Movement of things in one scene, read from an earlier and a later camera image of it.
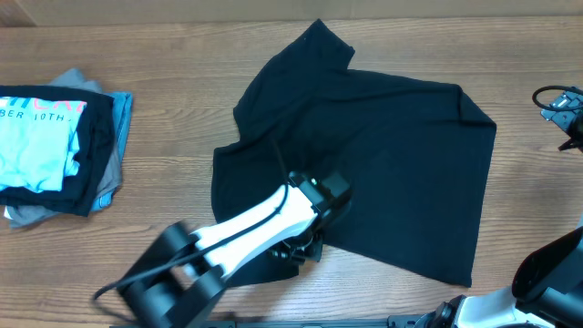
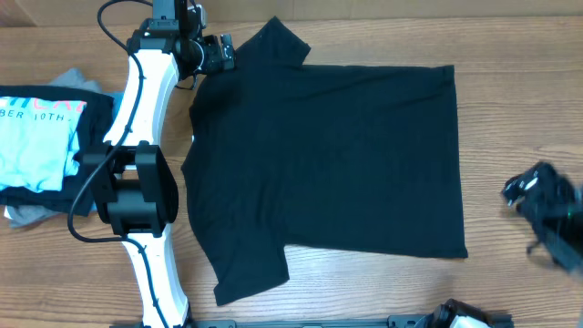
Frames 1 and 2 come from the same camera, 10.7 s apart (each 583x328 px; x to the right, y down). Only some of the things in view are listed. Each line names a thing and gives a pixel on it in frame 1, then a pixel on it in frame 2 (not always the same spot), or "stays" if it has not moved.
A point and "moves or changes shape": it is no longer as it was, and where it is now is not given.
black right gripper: (570, 126) to (526, 190)
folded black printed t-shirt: (56, 146) stays
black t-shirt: (415, 153) moves or changes shape
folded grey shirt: (111, 178) stays
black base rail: (394, 321) stays
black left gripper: (315, 252) to (218, 63)
